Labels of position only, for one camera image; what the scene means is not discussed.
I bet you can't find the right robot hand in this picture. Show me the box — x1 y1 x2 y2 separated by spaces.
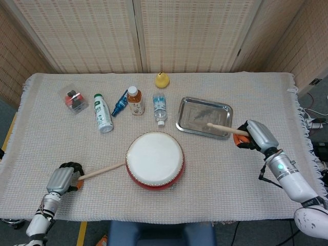
233 119 279 154

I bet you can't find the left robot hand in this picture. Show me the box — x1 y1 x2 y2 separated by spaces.
46 162 85 194

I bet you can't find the wooden drumstick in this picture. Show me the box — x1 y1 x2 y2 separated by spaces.
206 122 250 136
77 162 127 180

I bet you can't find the red drum white head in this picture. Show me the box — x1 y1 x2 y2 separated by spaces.
125 131 186 192

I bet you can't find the rectangular metal tray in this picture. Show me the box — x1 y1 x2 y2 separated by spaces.
175 96 234 140

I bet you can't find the black box on floor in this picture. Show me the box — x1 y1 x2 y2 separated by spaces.
310 141 328 162

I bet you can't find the beige woven tablecloth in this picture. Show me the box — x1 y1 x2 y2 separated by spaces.
0 72 326 223

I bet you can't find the white bottle green cap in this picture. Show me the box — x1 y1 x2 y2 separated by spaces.
93 93 114 133

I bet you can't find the clear box with coffee capsules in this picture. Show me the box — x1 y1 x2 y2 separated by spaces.
59 84 89 115

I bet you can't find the small blue bottle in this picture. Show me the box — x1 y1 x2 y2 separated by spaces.
111 89 129 117

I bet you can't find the clear water bottle blue label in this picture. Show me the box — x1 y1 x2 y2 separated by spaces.
152 92 168 127

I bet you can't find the amber tea bottle white cap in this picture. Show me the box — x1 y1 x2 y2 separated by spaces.
127 86 146 116

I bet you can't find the blue seat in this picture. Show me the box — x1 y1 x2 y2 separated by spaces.
107 220 217 246

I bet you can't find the yellow pear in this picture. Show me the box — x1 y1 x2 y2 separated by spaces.
155 72 171 89

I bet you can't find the bamboo folding screen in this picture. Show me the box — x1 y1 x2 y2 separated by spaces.
0 0 328 103

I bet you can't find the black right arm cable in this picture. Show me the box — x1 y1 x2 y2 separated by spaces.
258 163 282 189

